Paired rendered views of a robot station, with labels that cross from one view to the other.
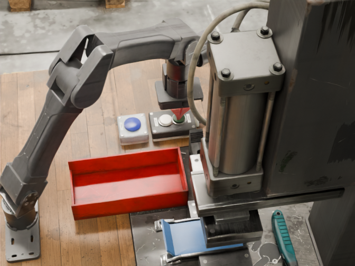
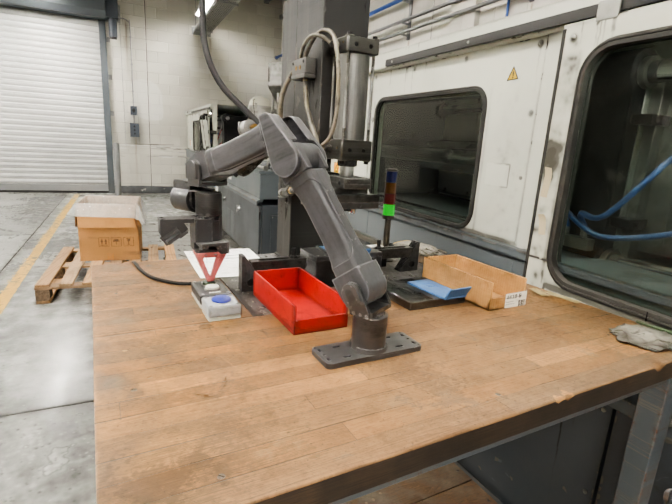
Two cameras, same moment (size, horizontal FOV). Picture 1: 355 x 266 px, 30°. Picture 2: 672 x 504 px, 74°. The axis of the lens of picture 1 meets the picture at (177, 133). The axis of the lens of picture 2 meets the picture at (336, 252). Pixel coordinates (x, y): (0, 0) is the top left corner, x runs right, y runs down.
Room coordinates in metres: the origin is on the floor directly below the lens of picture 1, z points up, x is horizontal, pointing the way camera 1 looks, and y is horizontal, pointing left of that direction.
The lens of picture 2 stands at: (1.03, 1.02, 1.27)
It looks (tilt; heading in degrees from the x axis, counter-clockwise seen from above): 14 degrees down; 251
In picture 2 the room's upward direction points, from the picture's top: 3 degrees clockwise
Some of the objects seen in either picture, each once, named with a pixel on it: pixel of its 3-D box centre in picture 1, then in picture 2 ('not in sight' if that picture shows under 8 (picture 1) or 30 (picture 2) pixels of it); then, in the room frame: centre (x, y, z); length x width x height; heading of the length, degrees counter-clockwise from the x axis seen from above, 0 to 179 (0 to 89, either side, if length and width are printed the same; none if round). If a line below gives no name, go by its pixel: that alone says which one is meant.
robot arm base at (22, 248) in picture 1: (19, 210); (369, 331); (0.72, 0.33, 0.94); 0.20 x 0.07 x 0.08; 10
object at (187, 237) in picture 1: (202, 233); not in sight; (0.64, -0.05, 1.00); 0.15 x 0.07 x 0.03; 100
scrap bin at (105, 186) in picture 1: (127, 182); (296, 296); (0.80, 0.11, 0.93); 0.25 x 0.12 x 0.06; 100
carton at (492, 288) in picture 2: not in sight; (471, 280); (0.32, 0.06, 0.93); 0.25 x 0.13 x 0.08; 100
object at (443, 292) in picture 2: not in sight; (438, 284); (0.43, 0.09, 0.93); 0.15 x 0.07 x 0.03; 103
